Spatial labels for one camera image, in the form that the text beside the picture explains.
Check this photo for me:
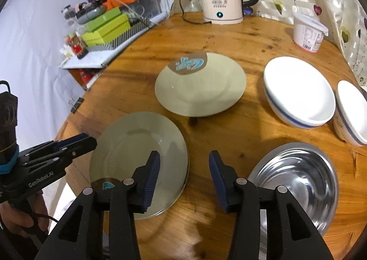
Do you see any person's left hand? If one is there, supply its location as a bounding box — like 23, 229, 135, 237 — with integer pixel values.
0, 187, 49, 239

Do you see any jar with black lid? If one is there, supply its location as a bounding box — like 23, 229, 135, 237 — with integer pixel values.
61, 5, 76, 25

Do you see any green plate with brown print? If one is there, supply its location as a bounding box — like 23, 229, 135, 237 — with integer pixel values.
155, 52, 247, 117
89, 112, 190, 220

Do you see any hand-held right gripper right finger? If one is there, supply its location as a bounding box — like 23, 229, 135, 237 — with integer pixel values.
208, 150, 334, 260

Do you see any small jar with red label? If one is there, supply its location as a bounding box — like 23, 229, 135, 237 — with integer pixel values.
64, 34, 88, 59

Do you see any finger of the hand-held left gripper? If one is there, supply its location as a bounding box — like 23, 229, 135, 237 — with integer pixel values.
19, 133, 90, 161
21, 137, 98, 184

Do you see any grey round device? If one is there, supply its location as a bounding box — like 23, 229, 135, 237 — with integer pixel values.
76, 5, 106, 24

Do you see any stainless steel bowl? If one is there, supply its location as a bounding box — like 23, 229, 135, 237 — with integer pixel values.
247, 142, 340, 260

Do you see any black binder clip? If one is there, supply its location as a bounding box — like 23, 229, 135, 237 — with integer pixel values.
69, 97, 85, 114

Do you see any black power cord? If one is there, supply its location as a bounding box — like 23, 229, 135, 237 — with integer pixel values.
180, 0, 213, 24

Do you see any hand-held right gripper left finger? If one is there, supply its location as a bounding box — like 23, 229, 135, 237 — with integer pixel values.
34, 150, 161, 260

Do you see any white plastic tub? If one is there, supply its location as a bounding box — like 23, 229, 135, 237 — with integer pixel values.
292, 11, 329, 54

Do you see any lime green box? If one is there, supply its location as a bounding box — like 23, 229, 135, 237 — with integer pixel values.
85, 8, 122, 32
81, 18, 131, 46

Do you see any black white striped box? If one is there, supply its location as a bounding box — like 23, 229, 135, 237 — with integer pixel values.
87, 18, 151, 51

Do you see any small white bowl blue stripe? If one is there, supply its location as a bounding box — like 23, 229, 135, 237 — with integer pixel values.
333, 80, 367, 146

